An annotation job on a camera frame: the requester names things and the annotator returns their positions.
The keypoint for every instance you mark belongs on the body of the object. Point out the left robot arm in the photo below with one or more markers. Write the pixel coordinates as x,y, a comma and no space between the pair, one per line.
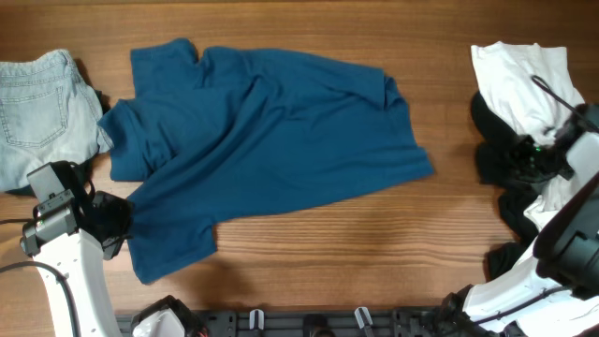
74,230

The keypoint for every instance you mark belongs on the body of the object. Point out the black garment at right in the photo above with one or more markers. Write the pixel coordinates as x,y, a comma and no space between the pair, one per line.
493,169

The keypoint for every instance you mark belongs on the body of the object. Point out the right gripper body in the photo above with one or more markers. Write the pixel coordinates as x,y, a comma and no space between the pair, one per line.
535,165

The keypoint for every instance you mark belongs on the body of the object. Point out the blue t-shirt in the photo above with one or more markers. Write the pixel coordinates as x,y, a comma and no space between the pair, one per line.
213,136

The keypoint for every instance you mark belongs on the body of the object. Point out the white garment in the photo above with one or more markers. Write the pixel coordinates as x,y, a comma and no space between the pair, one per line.
504,76

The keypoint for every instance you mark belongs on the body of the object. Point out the light blue denim shorts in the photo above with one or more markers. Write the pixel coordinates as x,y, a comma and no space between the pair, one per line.
48,113

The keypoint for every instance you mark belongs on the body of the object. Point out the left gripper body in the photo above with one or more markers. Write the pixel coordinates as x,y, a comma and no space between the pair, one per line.
116,212

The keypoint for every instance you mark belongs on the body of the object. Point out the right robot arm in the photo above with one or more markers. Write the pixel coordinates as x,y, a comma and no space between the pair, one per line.
553,289

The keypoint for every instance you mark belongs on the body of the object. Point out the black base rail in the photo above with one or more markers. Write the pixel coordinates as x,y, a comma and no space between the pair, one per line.
391,323

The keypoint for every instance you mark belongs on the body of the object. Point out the black garment under denim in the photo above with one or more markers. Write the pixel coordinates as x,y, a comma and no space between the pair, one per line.
83,170

